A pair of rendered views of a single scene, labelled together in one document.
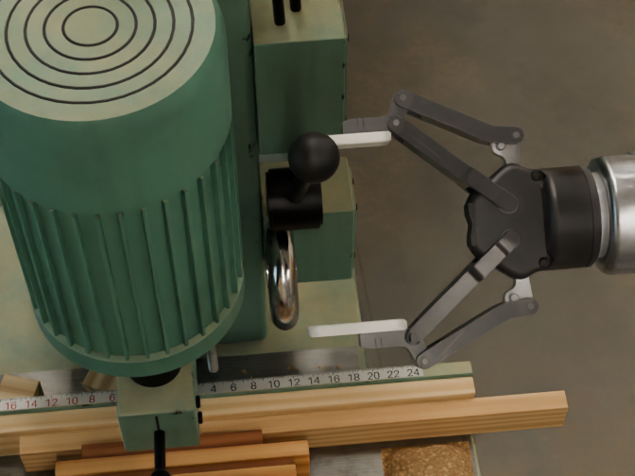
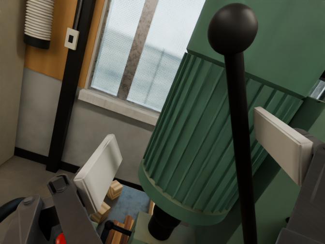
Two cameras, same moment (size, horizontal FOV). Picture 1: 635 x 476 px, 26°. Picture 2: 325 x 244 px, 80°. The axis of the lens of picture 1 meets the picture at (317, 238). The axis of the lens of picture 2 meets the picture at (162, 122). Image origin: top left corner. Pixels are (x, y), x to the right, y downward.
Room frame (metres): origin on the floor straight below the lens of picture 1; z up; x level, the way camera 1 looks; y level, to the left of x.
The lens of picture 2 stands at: (0.56, -0.16, 1.41)
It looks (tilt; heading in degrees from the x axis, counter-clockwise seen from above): 21 degrees down; 91
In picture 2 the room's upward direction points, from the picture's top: 22 degrees clockwise
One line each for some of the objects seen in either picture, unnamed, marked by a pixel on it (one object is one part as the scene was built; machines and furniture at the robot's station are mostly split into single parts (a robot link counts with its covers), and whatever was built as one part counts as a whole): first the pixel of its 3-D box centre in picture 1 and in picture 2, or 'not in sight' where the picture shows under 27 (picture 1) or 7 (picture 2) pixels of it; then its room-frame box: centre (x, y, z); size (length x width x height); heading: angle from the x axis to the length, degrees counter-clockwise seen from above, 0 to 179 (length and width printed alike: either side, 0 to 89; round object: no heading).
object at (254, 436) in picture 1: (174, 456); not in sight; (0.62, 0.14, 0.92); 0.18 x 0.02 x 0.05; 95
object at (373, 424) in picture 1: (296, 431); not in sight; (0.65, 0.02, 0.92); 0.54 x 0.02 x 0.04; 95
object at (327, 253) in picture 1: (308, 222); not in sight; (0.84, 0.01, 1.02); 0.09 x 0.07 x 0.12; 95
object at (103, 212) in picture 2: not in sight; (100, 212); (0.49, 0.26, 0.92); 0.04 x 0.03 x 0.04; 71
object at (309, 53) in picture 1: (299, 62); not in sight; (0.87, 0.02, 1.23); 0.09 x 0.08 x 0.15; 5
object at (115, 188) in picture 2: not in sight; (113, 190); (0.49, 0.36, 0.92); 0.04 x 0.04 x 0.04; 64
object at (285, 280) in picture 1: (281, 268); not in sight; (0.78, 0.04, 1.02); 0.12 x 0.03 x 0.12; 5
